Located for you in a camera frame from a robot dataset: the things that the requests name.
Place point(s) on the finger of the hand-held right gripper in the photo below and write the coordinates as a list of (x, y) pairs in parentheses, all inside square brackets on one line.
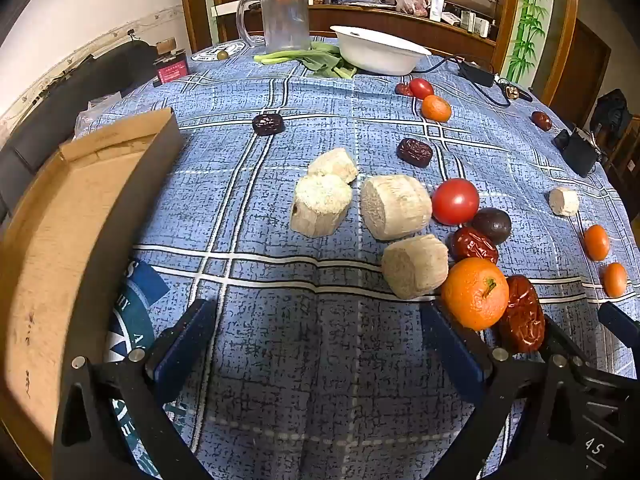
[(620, 325), (562, 342)]

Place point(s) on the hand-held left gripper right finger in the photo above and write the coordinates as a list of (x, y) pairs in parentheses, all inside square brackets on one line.
[(452, 355)]

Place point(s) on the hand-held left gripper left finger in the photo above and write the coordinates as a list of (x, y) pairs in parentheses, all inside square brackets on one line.
[(187, 345)]

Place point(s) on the dark red date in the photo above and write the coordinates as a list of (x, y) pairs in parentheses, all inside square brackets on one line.
[(525, 317), (402, 89), (268, 124), (415, 152), (472, 246), (541, 121)]

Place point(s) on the orange tangerine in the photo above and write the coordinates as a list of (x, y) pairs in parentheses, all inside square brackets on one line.
[(597, 242), (475, 294), (436, 108), (615, 280)]

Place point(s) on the brown cardboard box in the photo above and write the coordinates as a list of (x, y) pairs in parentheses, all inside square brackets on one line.
[(55, 260)]

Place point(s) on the blue plaid tablecloth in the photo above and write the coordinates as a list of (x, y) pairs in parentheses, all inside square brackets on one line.
[(310, 340)]

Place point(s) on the dark purple passion fruit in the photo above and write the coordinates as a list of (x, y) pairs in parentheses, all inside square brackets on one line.
[(495, 224)]

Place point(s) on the red tomato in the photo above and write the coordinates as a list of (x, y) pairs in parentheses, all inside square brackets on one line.
[(421, 89), (455, 202)]

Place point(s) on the dark wooden furniture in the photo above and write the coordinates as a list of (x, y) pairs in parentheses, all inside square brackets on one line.
[(625, 150)]

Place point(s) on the black round container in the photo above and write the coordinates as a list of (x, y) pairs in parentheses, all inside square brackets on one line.
[(577, 152)]

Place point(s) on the dark hanging jacket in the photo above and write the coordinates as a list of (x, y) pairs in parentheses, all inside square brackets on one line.
[(610, 110)]

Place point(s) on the clear plastic bag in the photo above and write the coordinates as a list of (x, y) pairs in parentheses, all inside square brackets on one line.
[(95, 115)]

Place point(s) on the black sofa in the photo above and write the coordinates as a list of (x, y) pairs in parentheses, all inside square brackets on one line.
[(60, 105)]

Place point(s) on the pink box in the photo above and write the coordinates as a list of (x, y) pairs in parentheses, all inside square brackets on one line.
[(171, 69)]

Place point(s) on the black power adapter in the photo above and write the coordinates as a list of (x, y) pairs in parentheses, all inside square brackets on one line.
[(476, 73)]

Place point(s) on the small green round fruit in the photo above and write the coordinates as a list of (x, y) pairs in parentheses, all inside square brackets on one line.
[(221, 53)]

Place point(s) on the leafy green vegetable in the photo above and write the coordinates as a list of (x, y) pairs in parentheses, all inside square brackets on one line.
[(332, 69), (295, 55)]

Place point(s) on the white bowl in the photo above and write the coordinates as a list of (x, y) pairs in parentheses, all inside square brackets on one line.
[(377, 52)]

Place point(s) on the small white boxes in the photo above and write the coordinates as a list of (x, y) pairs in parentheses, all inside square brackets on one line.
[(475, 22)]

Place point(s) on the clear glass pitcher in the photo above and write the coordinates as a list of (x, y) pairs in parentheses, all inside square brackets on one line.
[(282, 15)]

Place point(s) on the white lotion tube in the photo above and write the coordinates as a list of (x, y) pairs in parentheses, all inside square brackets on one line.
[(438, 0)]

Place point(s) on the wooden cabinet with glass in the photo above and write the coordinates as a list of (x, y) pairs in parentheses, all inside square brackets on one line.
[(350, 10)]

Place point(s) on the green bamboo wall sticker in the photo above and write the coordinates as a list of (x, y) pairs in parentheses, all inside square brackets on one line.
[(527, 20)]

